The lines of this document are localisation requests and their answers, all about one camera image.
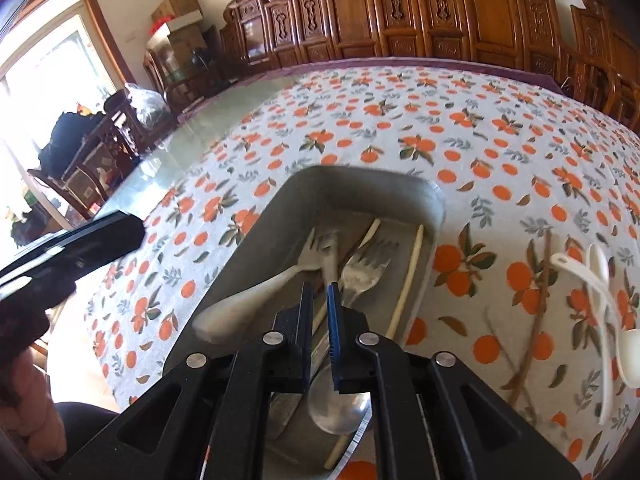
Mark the black bag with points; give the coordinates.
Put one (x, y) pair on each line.
(70, 132)

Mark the carved wooden sofa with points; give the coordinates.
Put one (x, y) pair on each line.
(490, 10)

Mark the metal spoon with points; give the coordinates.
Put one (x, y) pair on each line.
(335, 412)

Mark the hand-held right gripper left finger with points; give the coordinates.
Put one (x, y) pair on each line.
(305, 332)

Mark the wooden dining chair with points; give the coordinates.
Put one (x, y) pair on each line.
(100, 160)

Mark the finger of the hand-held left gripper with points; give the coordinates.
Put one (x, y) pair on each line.
(45, 275)
(110, 232)

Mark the wooden framed balcony door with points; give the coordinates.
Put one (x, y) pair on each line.
(107, 35)

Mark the brown cardboard box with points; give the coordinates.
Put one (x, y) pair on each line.
(177, 5)

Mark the clear plastic bag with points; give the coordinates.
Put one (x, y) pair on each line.
(147, 105)

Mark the white spoon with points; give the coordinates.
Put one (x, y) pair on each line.
(598, 265)
(627, 360)

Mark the rectangular metal tray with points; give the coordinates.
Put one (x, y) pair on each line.
(350, 195)

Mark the stacked cardboard boxes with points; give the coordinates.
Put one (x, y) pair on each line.
(187, 45)

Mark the person's left hand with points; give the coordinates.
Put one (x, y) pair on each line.
(30, 400)

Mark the purple sofa cushion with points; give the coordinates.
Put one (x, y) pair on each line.
(547, 81)

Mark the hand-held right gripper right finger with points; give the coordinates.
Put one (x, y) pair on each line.
(334, 340)

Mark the orange print tablecloth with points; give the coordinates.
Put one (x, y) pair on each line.
(450, 125)

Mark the brown wooden chopstick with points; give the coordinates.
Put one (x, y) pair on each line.
(502, 342)
(535, 310)

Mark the white flat box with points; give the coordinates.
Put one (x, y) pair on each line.
(175, 24)

